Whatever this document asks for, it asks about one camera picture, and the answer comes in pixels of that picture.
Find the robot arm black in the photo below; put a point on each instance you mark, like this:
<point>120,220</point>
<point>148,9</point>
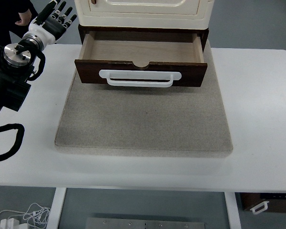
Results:
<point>4,81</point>

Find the grey metal plate with screws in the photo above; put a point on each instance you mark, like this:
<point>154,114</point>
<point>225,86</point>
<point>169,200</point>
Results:
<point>145,224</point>

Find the white charger block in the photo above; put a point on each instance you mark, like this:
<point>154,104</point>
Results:
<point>9,223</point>

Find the grey fabric mat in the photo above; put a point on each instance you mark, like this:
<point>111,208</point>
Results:
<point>143,119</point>

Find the white table leg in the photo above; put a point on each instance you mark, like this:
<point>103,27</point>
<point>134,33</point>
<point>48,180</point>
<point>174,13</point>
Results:
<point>56,210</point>
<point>233,212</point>

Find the person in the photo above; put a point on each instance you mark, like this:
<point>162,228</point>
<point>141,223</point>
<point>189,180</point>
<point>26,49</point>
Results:
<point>4,14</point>

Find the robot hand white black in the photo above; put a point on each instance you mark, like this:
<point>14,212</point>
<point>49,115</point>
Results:
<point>46,29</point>

